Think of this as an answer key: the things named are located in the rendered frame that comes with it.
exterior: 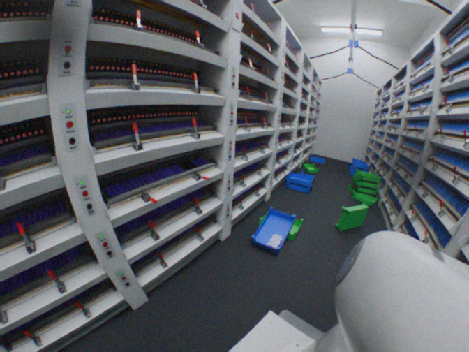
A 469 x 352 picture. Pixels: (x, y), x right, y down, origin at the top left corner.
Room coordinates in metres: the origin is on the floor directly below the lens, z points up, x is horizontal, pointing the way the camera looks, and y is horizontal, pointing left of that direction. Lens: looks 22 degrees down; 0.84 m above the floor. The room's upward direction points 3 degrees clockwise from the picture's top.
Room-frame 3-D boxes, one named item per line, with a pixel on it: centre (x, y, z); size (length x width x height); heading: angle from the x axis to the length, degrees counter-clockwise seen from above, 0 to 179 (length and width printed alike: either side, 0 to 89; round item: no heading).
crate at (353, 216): (1.01, -1.06, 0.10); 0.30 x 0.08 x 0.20; 101
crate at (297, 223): (1.03, -0.39, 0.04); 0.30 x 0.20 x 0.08; 56
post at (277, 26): (1.52, -0.28, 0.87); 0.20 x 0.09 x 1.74; 56
